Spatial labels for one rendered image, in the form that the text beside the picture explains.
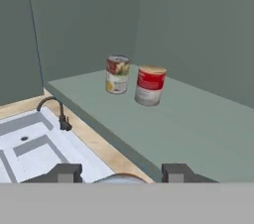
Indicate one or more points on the white and grey sink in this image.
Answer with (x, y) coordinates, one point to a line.
(39, 150)

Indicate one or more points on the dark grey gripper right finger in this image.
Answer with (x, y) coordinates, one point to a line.
(178, 172)

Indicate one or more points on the dark bronze tap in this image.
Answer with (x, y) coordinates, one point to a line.
(59, 114)

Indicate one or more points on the red and white can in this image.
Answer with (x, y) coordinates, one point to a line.
(150, 85)

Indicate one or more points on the can with vegetable picture label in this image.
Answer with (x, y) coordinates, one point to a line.
(116, 74)

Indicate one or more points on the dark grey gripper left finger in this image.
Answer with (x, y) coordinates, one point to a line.
(66, 172)

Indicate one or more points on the silver can with tan lid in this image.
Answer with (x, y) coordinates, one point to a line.
(119, 178)

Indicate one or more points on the grey-green open cabinet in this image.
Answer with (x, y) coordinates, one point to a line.
(149, 53)

